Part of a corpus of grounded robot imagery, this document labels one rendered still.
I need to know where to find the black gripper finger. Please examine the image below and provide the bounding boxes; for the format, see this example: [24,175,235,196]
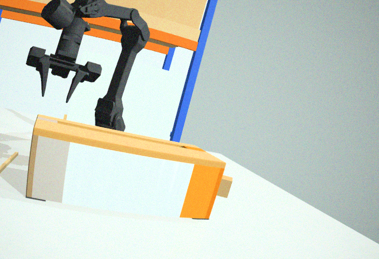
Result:
[36,60,50,97]
[66,70,89,103]

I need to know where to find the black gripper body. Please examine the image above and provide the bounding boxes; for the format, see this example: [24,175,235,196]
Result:
[26,33,102,83]

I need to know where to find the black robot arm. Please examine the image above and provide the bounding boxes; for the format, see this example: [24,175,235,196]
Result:
[41,0,150,132]

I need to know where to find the pale yellow wooden stick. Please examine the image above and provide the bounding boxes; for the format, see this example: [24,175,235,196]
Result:
[0,152,18,173]

